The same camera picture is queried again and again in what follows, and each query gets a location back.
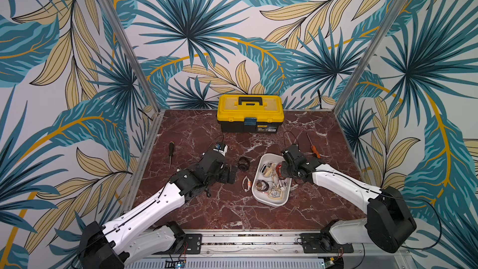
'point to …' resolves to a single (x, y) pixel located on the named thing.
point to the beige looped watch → (276, 193)
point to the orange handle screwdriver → (314, 149)
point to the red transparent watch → (279, 170)
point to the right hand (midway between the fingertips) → (286, 168)
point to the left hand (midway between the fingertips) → (225, 169)
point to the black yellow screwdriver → (170, 151)
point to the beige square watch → (268, 169)
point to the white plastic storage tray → (274, 182)
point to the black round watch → (244, 164)
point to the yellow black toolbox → (249, 113)
